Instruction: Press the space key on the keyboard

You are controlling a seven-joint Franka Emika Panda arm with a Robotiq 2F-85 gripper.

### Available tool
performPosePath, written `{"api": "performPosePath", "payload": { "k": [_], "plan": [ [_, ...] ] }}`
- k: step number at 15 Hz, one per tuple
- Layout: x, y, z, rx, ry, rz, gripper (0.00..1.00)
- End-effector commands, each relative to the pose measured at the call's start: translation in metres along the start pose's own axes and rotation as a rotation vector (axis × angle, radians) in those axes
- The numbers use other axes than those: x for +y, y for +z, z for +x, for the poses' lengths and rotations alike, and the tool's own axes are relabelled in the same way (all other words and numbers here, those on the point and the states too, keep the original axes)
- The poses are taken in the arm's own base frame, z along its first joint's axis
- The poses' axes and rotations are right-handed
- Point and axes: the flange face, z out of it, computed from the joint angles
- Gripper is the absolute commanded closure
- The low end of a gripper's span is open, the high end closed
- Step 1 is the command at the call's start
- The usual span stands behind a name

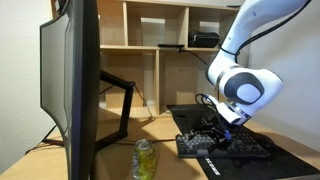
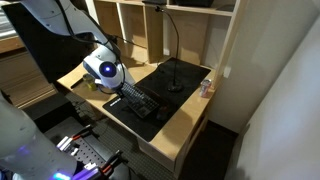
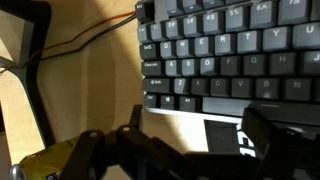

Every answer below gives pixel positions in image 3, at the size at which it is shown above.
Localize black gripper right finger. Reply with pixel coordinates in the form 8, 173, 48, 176
241, 107, 320, 180

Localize black monitor stand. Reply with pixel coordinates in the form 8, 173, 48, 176
0, 0, 57, 150

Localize red and black wires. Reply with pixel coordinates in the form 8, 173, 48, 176
33, 13, 138, 65

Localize wooden desk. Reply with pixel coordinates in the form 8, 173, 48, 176
0, 0, 245, 180

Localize yellow green drink can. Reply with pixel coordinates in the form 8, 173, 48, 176
9, 135, 83, 180

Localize black mechanical keyboard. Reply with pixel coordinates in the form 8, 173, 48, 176
134, 0, 320, 128

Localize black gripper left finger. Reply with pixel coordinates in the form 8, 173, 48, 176
59, 103, 201, 180

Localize red cable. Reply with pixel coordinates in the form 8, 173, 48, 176
0, 9, 138, 72

